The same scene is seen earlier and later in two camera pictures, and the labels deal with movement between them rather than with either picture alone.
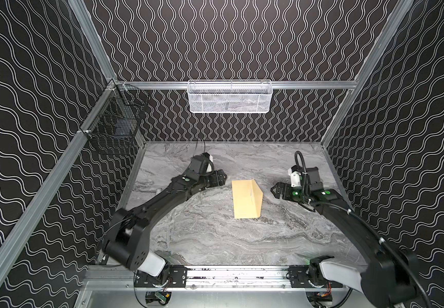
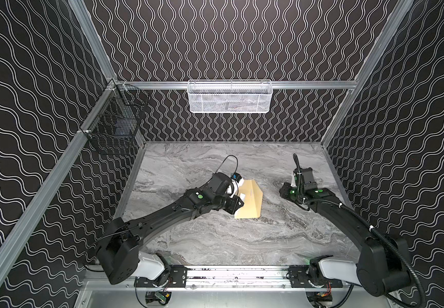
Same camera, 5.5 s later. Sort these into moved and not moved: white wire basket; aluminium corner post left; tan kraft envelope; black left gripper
Moved: black left gripper
Not moved: aluminium corner post left; tan kraft envelope; white wire basket
